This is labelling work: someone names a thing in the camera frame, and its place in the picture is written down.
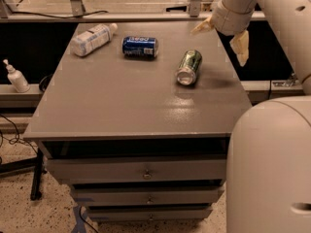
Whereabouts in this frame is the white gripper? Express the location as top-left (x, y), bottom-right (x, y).
top-left (190, 0), bottom-right (257, 67)

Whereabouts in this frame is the green soda can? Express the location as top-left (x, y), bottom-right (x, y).
top-left (176, 50), bottom-right (202, 85)

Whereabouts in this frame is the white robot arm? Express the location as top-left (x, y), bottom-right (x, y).
top-left (199, 0), bottom-right (311, 233)

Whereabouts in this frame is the blue pepsi can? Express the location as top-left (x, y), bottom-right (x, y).
top-left (121, 36), bottom-right (158, 58)

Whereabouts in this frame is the grey drawer cabinet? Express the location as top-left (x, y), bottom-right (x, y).
top-left (24, 22), bottom-right (250, 210)

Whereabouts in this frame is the white plastic bottle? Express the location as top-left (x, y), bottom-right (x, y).
top-left (72, 23), bottom-right (118, 57)

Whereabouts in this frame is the top grey drawer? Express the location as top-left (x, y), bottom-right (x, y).
top-left (46, 156), bottom-right (226, 184)

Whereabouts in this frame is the grey drawer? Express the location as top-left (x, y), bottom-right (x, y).
top-left (87, 205), bottom-right (212, 221)
top-left (46, 156), bottom-right (226, 184)
top-left (71, 186), bottom-right (225, 206)

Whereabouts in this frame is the bottom grey drawer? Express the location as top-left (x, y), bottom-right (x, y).
top-left (87, 205), bottom-right (212, 221)

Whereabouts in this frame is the middle grey drawer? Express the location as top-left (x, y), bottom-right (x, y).
top-left (71, 186), bottom-right (225, 206)

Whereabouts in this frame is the white pump dispenser bottle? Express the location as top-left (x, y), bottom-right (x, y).
top-left (3, 59), bottom-right (30, 93)

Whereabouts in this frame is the black floor stand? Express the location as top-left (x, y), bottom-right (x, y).
top-left (0, 150), bottom-right (45, 201)

